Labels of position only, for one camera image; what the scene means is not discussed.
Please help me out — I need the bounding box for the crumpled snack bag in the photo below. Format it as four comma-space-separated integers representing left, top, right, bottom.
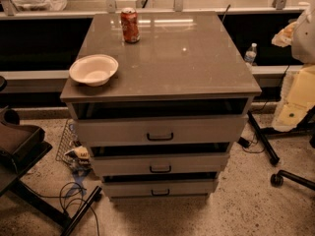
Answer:
64, 146, 91, 168

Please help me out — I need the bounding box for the black chair left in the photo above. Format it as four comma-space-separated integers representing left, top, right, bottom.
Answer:
0, 76, 103, 236

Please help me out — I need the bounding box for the grey drawer cabinet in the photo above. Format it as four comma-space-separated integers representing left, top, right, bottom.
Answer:
61, 12, 261, 189

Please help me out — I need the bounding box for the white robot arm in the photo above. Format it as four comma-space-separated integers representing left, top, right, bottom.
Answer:
272, 2, 315, 132

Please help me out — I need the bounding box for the grey drawer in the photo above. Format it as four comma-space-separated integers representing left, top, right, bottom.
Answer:
90, 152, 229, 176
75, 116, 247, 147
103, 179, 219, 199

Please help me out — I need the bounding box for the black floor cable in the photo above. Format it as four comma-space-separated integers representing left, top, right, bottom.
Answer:
31, 180, 100, 236

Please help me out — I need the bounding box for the black table leg frame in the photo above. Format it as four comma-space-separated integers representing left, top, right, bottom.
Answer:
247, 111, 280, 165

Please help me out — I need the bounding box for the wire mesh basket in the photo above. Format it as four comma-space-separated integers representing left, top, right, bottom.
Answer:
55, 119, 81, 164

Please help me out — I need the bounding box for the orange soda can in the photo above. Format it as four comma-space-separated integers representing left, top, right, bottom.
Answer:
120, 7, 140, 43

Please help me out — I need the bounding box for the white paper bowl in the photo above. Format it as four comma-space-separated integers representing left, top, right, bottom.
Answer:
69, 54, 118, 87

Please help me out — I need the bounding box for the clear plastic water bottle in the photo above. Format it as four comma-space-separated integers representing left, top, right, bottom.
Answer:
244, 43, 257, 67

